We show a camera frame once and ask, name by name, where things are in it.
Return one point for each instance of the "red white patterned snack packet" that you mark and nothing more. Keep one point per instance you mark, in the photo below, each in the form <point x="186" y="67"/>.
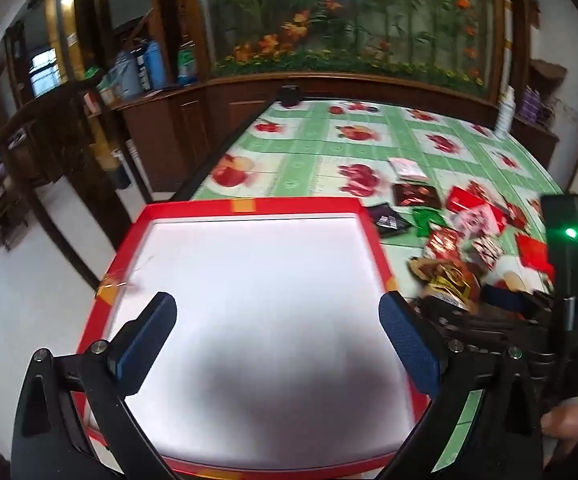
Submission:
<point x="486" y="250"/>

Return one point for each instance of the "dark thermos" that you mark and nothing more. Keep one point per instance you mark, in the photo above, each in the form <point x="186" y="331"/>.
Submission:
<point x="140" y="62"/>

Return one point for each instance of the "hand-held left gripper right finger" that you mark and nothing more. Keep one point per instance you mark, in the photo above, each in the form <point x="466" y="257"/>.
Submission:
<point x="409" y="340"/>

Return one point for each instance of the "green fruit print tablecloth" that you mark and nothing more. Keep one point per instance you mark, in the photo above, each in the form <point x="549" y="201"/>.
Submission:
<point x="314" y="160"/>

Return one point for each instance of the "small pale pink snack packet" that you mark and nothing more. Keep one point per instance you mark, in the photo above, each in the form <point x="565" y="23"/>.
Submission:
<point x="408" y="169"/>

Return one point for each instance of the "red foil snack packet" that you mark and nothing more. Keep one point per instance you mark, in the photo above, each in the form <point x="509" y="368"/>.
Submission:
<point x="441" y="244"/>

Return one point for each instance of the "dark wooden chair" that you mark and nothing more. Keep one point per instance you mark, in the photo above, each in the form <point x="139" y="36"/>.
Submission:
<point x="54" y="125"/>

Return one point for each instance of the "person's right forearm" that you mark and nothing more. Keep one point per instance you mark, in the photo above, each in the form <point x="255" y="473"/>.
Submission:
<point x="569" y="422"/>

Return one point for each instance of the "red cardboard tray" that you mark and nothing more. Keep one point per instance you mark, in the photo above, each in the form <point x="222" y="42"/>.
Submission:
<point x="269" y="310"/>

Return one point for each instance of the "large plain red snack packet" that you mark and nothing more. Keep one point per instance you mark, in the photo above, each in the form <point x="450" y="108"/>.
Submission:
<point x="534" y="254"/>

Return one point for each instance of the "green label water bottle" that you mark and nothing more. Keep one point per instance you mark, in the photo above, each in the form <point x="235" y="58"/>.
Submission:
<point x="186" y="62"/>

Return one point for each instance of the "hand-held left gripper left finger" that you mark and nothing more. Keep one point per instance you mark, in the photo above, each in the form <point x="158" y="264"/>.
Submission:
<point x="144" y="345"/>

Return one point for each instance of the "dark brown snack packet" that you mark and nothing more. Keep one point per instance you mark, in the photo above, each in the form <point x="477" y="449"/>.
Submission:
<point x="416" y="195"/>

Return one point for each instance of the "small black box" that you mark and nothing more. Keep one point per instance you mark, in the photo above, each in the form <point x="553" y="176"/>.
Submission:
<point x="289" y="95"/>

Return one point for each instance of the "gold wooden pillar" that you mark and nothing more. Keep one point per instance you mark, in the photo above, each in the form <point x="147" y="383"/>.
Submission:
<point x="64" y="10"/>

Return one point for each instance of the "brown wall shelf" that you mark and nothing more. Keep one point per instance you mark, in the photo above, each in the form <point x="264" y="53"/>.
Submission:
<point x="549" y="69"/>

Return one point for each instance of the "glass flower display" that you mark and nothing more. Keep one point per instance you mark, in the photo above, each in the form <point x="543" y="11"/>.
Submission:
<point x="369" y="20"/>

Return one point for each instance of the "purple bottle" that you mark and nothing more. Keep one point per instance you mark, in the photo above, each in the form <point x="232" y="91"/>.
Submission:
<point x="539" y="107"/>
<point x="528" y="105"/>

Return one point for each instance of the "green plastic bag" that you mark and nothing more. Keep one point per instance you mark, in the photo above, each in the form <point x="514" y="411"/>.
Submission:
<point x="91" y="73"/>

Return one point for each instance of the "brown gold snack packet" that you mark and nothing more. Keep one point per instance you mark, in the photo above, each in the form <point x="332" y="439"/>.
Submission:
<point x="444" y="280"/>

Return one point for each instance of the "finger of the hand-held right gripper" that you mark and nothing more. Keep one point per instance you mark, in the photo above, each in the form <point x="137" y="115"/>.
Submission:
<point x="474" y="327"/>
<point x="504" y="300"/>

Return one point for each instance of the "green snack packet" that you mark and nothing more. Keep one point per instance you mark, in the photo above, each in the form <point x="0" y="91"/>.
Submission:
<point x="426" y="220"/>

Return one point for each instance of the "black purple snack packet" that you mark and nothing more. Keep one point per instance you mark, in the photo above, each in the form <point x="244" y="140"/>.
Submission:
<point x="388" y="220"/>

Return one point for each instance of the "white spray bottle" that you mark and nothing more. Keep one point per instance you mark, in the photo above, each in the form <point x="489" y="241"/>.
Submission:
<point x="503" y="115"/>

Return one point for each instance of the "barred window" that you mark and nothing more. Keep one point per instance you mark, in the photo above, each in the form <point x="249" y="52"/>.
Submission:
<point x="44" y="71"/>

